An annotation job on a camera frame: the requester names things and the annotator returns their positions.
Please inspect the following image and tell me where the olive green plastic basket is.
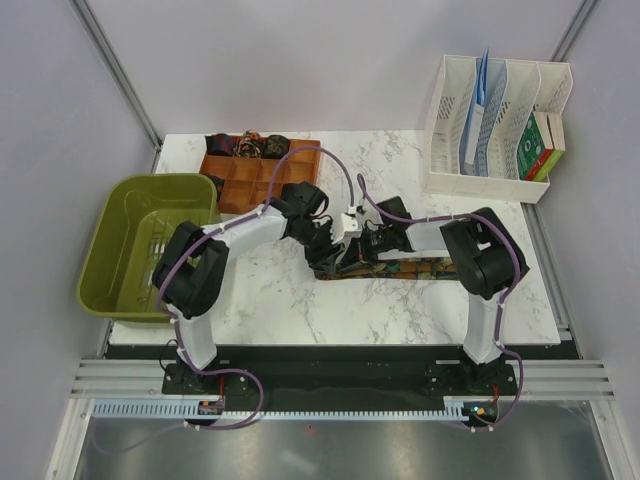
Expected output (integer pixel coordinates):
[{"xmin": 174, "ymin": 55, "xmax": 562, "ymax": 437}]
[{"xmin": 77, "ymin": 173, "xmax": 219, "ymax": 324}]

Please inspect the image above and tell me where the rolled navy red tie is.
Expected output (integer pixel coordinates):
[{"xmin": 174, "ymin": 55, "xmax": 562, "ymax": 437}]
[{"xmin": 205, "ymin": 133, "xmax": 235, "ymax": 157}]

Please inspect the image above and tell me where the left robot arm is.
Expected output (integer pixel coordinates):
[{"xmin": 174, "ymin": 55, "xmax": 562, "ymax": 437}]
[{"xmin": 152, "ymin": 182, "xmax": 347, "ymax": 393}]

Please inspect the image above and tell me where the blue paper folder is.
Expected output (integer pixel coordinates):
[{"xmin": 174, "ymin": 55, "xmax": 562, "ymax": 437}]
[{"xmin": 459, "ymin": 48, "xmax": 508, "ymax": 177}]

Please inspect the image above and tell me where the floral brown green tie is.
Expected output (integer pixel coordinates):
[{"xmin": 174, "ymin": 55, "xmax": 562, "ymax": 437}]
[{"xmin": 314, "ymin": 257, "xmax": 458, "ymax": 281}]

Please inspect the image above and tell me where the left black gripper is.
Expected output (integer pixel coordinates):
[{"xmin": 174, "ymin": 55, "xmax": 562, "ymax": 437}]
[{"xmin": 291, "ymin": 220, "xmax": 345, "ymax": 276}]

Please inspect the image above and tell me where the green white book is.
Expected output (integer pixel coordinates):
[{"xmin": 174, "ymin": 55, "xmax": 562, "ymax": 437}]
[{"xmin": 516, "ymin": 111, "xmax": 553, "ymax": 180}]

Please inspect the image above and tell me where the white slotted cable duct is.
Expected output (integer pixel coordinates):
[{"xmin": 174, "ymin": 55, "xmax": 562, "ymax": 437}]
[{"xmin": 91, "ymin": 398, "xmax": 490, "ymax": 421}]

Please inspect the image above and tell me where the red spine book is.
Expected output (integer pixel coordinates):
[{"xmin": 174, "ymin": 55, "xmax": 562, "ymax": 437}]
[{"xmin": 533, "ymin": 112, "xmax": 566, "ymax": 182}]

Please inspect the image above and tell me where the rolled dark gold tie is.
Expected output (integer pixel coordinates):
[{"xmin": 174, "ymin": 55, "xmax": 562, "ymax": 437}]
[{"xmin": 262, "ymin": 134, "xmax": 291, "ymax": 159}]

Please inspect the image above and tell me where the white plastic file organizer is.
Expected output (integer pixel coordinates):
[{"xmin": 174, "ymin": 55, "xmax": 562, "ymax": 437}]
[{"xmin": 423, "ymin": 55, "xmax": 573, "ymax": 204}]

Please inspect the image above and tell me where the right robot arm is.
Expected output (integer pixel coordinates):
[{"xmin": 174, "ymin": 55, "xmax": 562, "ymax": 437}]
[{"xmin": 351, "ymin": 196, "xmax": 529, "ymax": 394}]

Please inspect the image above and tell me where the aluminium rail frame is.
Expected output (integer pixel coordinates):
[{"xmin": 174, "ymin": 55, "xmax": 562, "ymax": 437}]
[{"xmin": 46, "ymin": 347, "xmax": 636, "ymax": 479}]

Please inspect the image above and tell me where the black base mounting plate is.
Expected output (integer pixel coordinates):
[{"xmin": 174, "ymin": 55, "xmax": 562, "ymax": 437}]
[{"xmin": 162, "ymin": 346, "xmax": 517, "ymax": 411}]

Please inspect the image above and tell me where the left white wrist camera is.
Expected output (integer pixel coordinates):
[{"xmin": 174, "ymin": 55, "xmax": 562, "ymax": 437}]
[{"xmin": 333, "ymin": 213, "xmax": 362, "ymax": 243}]

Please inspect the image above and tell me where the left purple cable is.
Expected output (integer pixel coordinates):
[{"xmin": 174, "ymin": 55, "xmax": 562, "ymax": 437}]
[{"xmin": 89, "ymin": 145, "xmax": 357, "ymax": 454}]

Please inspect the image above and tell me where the rolled multicolour patterned tie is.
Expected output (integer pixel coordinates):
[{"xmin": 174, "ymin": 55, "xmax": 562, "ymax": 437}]
[{"xmin": 235, "ymin": 130, "xmax": 265, "ymax": 158}]

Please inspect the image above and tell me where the purple cable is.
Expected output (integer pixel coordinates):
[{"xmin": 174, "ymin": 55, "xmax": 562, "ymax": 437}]
[
  {"xmin": 89, "ymin": 145, "xmax": 357, "ymax": 454},
  {"xmin": 355, "ymin": 173, "xmax": 524, "ymax": 434}
]

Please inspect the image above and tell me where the wooden compartment tray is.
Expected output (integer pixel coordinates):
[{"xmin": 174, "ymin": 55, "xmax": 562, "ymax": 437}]
[{"xmin": 199, "ymin": 150, "xmax": 321, "ymax": 214}]

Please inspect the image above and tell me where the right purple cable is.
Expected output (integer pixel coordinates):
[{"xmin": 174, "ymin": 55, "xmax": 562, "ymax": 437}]
[{"xmin": 355, "ymin": 173, "xmax": 524, "ymax": 434}]

